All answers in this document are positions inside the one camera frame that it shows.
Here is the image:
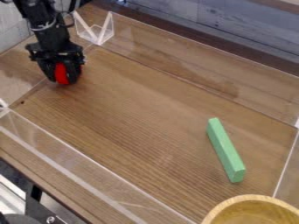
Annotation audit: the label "black metal table clamp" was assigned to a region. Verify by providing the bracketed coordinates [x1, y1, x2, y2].
[0, 183, 69, 224]

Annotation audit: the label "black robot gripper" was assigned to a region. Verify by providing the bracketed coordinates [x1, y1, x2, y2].
[25, 24, 84, 84]

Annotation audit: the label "clear acrylic enclosure walls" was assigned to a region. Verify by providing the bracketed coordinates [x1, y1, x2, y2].
[0, 12, 299, 224]

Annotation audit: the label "green rectangular block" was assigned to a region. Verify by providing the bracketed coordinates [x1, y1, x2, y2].
[207, 117, 247, 183]

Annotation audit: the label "red plush strawberry toy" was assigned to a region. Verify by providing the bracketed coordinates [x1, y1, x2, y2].
[55, 63, 71, 85]

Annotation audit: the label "wooden bowl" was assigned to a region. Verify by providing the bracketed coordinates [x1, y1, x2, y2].
[200, 194, 299, 224]

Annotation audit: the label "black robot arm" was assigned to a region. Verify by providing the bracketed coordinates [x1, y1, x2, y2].
[0, 0, 85, 85]

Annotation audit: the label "clear acrylic corner bracket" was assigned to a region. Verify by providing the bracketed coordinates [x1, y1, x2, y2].
[72, 11, 115, 46]

